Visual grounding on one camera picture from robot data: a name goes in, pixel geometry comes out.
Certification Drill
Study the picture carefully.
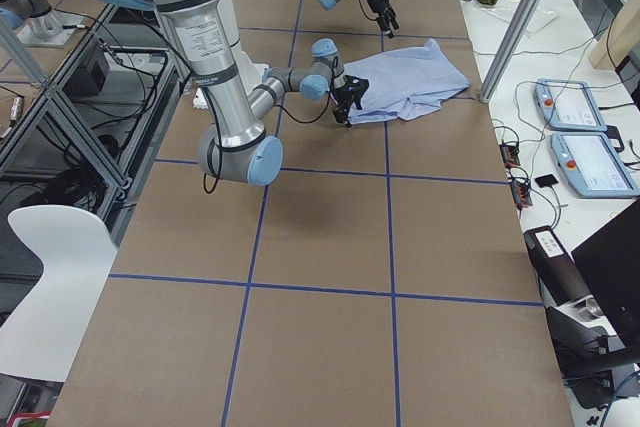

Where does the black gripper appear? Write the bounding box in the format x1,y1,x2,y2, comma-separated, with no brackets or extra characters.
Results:
331,86,355,127
368,0,399,38

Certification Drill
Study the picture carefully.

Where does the light blue striped shirt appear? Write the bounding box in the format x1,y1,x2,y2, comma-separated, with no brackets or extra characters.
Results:
345,39,470,124

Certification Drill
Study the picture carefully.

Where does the far teach pendant tablet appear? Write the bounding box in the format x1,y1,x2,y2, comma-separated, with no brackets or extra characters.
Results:
533,79,607,132

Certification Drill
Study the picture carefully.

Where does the teach pendant tablet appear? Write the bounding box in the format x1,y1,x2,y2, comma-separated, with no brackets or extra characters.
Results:
533,79,607,132
550,132,639,199

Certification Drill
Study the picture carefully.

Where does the black power adapter brick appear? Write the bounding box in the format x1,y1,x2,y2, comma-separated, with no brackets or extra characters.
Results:
534,174,559,188

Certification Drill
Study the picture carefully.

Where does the near teach pendant tablet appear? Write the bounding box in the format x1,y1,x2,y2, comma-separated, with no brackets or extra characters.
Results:
550,132,639,199

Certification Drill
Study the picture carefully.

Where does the black monitor on table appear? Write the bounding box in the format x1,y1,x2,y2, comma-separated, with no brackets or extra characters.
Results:
572,202,640,346

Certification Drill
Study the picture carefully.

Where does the white plastic chair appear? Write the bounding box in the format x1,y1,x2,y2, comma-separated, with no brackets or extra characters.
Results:
1,205,118,382

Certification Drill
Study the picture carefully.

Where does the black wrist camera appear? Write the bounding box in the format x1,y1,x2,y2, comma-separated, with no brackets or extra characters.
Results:
345,75,369,110

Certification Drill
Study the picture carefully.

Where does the grey aluminium frame post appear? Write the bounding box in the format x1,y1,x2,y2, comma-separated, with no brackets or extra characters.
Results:
479,0,540,104

